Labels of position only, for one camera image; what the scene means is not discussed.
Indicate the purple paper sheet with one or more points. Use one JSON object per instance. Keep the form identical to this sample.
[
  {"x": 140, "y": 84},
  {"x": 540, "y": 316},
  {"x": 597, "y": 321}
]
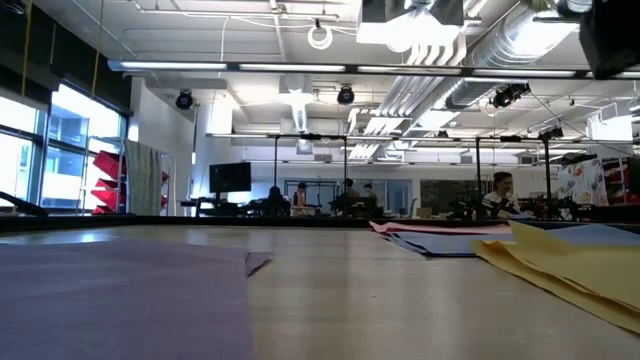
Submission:
[
  {"x": 260, "y": 260},
  {"x": 100, "y": 300}
]

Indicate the yellow paper sheet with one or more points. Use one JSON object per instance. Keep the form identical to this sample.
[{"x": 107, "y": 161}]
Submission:
[
  {"x": 600, "y": 257},
  {"x": 600, "y": 281},
  {"x": 575, "y": 291}
]

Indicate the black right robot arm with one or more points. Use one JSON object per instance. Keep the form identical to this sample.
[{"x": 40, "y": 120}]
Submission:
[{"x": 615, "y": 35}]

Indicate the person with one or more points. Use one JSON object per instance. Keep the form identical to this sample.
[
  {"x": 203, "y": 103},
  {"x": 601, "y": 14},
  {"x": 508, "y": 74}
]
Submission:
[
  {"x": 369, "y": 191},
  {"x": 348, "y": 189},
  {"x": 275, "y": 200},
  {"x": 300, "y": 196},
  {"x": 500, "y": 192}
]

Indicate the black round ceiling speaker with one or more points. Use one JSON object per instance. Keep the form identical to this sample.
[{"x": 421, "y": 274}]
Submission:
[
  {"x": 345, "y": 96},
  {"x": 184, "y": 101}
]

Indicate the black monitor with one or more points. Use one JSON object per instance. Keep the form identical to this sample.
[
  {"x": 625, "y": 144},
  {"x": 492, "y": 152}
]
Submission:
[{"x": 230, "y": 177}]

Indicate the grey hanging cloth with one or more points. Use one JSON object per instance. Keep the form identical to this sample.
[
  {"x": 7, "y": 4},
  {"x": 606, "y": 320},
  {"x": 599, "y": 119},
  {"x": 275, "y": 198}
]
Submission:
[{"x": 142, "y": 180}]

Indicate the long ceiling light fixture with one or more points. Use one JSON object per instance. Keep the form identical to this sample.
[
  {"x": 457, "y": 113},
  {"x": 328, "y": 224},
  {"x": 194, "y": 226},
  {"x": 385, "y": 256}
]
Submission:
[{"x": 170, "y": 65}]

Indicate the red storage bin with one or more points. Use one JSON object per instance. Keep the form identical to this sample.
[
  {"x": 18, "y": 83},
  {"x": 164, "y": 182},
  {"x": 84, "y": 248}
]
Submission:
[
  {"x": 106, "y": 199},
  {"x": 107, "y": 164},
  {"x": 110, "y": 184}
]

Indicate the floral printed cloth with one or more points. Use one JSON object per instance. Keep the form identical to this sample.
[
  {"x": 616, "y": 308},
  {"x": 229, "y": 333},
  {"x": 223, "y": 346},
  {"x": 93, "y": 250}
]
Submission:
[{"x": 585, "y": 180}]

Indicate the red shelf unit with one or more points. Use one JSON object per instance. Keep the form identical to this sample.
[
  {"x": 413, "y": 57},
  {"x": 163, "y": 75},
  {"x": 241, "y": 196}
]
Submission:
[{"x": 617, "y": 180}]

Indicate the large glass window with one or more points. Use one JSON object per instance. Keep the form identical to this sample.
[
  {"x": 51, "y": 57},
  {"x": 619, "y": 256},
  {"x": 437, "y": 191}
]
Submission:
[{"x": 20, "y": 165}]

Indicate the black slanted strut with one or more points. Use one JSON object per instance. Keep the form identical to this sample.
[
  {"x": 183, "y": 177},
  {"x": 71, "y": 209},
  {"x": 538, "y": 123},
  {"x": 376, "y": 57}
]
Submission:
[{"x": 20, "y": 205}]

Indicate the black aluminium frame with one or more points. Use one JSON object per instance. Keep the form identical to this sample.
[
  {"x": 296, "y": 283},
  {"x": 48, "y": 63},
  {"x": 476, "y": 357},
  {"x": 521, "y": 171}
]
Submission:
[{"x": 340, "y": 221}]

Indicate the black rig frame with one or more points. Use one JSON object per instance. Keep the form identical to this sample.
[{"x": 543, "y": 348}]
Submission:
[
  {"x": 310, "y": 136},
  {"x": 511, "y": 138}
]

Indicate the dark wall board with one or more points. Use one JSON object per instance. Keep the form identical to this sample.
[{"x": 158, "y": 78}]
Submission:
[{"x": 450, "y": 200}]

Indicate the white air duct unit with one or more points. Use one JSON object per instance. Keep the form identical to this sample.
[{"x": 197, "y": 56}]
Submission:
[{"x": 400, "y": 35}]

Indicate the black camera cluster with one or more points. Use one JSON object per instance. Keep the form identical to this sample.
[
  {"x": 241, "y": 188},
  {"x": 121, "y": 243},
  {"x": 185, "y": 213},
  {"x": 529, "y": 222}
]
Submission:
[{"x": 507, "y": 95}]

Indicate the silver spiral air duct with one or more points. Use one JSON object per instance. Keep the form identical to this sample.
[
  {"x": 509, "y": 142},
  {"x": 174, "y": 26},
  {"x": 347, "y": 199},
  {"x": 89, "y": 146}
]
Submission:
[{"x": 500, "y": 55}]

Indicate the black rig camera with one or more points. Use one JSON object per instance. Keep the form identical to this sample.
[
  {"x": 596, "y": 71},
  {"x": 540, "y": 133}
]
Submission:
[{"x": 550, "y": 133}]

